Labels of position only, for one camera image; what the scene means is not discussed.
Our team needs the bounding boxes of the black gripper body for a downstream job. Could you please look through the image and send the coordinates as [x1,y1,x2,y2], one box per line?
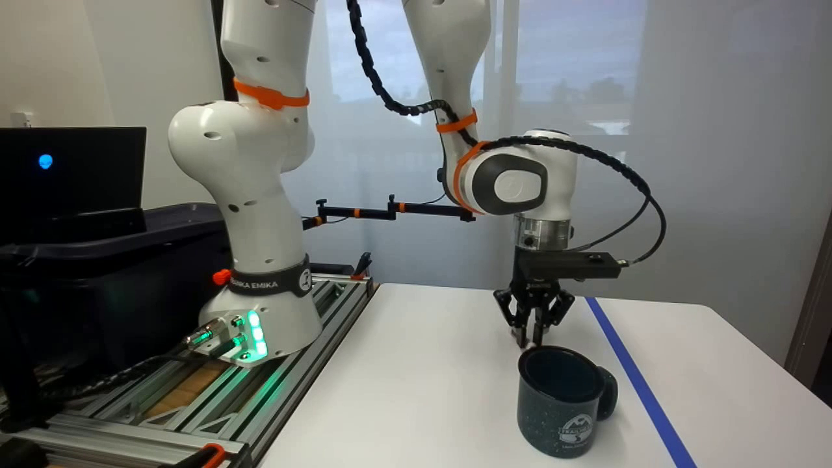
[514,248,571,305]

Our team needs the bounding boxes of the dark teal speckled mug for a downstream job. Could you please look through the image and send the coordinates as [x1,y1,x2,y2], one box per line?
[514,342,622,459]

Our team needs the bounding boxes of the long blue tape strip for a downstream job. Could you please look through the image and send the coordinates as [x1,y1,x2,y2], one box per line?
[586,293,700,468]

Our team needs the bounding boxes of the translucent white window curtain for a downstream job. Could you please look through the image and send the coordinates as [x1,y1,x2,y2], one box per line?
[293,0,652,293]

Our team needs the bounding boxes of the dark brown wooden panel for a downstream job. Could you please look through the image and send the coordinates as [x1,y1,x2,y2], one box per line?
[783,210,832,406]

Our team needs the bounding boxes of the black storage bin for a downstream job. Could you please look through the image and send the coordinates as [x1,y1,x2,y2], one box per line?
[0,203,235,427]

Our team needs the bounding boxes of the black monitor with blue light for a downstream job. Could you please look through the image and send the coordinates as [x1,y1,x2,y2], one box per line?
[0,125,148,244]

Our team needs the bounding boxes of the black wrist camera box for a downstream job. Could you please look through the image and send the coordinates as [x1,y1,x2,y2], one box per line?
[554,250,625,283]

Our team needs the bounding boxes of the thin black cable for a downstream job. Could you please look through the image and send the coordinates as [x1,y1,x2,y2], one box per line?
[569,192,655,255]

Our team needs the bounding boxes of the black camera mounting rod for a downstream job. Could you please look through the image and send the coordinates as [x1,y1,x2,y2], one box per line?
[298,196,479,231]

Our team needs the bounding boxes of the curved orange strap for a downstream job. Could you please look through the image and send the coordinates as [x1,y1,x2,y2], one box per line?
[448,141,488,207]

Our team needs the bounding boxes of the aluminium extrusion base frame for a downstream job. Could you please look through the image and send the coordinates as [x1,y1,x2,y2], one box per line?
[15,270,380,468]

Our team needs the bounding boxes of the short orange strap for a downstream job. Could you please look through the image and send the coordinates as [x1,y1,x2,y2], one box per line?
[434,106,480,138]

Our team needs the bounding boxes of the black corrugated cable conduit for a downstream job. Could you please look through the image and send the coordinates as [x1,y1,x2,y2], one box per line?
[344,0,670,268]

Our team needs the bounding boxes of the wide orange strap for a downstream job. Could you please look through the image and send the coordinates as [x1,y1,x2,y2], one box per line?
[231,76,311,112]

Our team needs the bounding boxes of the orange clamp handle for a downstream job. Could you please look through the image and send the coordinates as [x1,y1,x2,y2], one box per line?
[198,440,228,468]

